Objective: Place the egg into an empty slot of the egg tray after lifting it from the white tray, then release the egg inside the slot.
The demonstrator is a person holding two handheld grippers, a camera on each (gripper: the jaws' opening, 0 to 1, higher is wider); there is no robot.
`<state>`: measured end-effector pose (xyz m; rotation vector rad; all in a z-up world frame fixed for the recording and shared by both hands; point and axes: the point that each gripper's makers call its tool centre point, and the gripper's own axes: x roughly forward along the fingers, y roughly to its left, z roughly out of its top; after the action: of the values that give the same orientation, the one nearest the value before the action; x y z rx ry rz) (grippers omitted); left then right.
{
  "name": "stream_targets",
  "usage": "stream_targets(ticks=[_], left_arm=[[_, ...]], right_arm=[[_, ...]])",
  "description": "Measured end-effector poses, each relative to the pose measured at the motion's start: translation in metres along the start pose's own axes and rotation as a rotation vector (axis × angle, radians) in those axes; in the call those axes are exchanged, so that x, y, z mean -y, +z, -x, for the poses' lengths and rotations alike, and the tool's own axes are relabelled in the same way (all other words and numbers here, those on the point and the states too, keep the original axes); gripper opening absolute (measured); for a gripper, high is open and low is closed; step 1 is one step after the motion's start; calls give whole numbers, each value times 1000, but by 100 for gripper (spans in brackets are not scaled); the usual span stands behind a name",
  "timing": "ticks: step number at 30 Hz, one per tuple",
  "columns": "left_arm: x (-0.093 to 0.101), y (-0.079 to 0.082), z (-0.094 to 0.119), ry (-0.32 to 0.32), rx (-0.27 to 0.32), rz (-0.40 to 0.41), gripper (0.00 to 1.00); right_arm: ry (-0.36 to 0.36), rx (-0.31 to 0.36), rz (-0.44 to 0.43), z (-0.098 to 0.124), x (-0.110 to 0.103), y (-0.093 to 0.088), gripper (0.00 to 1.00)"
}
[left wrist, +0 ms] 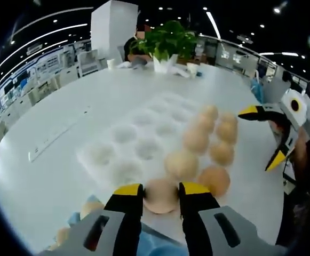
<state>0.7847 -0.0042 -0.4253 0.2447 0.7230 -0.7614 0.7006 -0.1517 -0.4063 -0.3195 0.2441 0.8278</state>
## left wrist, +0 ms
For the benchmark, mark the blue plastic bag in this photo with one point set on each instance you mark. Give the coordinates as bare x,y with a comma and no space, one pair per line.
256,89

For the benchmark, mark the white cabinet row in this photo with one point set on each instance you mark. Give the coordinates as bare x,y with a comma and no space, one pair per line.
45,85

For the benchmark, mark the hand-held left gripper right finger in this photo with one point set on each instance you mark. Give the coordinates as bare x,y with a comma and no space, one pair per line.
194,213

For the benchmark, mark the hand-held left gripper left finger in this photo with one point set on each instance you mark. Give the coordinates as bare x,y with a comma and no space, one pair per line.
125,213

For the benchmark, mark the white paper cup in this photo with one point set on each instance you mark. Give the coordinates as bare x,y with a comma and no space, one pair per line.
111,64
192,70

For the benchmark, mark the white crumpled tissue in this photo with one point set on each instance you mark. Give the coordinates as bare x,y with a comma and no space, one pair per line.
178,70

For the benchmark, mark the white foam tray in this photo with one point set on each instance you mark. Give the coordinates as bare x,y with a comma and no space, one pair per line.
122,133

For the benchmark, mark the ceiling air conditioner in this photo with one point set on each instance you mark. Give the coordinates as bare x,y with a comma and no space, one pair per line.
34,48

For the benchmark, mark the brown hen egg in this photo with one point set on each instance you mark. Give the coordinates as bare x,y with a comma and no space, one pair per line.
161,197

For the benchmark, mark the blue egg tray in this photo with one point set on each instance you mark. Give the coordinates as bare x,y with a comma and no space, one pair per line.
154,242

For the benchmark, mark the blue lit display shelves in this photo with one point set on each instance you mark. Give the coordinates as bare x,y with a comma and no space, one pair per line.
18,82

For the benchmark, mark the brown wooden box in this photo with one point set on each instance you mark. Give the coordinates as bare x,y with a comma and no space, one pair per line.
189,60

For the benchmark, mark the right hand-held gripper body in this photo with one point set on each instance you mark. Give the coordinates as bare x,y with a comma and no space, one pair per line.
302,117

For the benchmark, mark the white square pillar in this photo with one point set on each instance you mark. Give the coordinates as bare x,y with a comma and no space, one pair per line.
112,26

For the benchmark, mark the white office chair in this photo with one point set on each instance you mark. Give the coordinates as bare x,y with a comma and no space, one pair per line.
88,62

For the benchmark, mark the green potted plant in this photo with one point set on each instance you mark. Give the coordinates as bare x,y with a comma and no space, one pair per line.
168,40

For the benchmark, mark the long ceiling light bar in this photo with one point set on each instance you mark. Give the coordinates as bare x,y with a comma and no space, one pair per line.
213,24

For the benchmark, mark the small blue object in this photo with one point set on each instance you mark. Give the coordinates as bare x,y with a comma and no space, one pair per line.
200,75

